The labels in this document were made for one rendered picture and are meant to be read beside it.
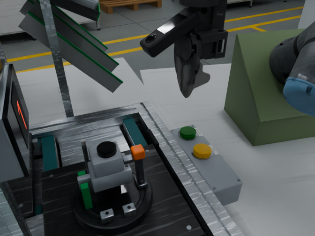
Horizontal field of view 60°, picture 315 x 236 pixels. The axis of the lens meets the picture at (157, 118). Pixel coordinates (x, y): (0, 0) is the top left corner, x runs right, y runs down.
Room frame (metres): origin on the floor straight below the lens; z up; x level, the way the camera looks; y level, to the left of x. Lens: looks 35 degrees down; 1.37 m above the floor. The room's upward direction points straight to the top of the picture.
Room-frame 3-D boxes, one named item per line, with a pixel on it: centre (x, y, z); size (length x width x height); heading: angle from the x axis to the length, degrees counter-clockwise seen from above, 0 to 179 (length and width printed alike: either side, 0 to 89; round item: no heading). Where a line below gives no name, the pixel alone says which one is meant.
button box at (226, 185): (0.45, -0.10, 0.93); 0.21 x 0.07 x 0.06; 22
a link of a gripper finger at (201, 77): (0.53, -0.09, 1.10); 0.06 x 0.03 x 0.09; 112
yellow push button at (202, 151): (0.45, -0.10, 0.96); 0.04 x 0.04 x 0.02
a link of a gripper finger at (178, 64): (0.55, -0.07, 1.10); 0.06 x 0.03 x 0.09; 112
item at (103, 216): (0.26, 0.08, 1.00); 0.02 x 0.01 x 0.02; 112
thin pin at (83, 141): (0.36, 0.13, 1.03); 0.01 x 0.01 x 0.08
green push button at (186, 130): (0.52, -0.07, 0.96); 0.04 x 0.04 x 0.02
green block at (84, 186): (0.29, 0.11, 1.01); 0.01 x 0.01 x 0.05; 22
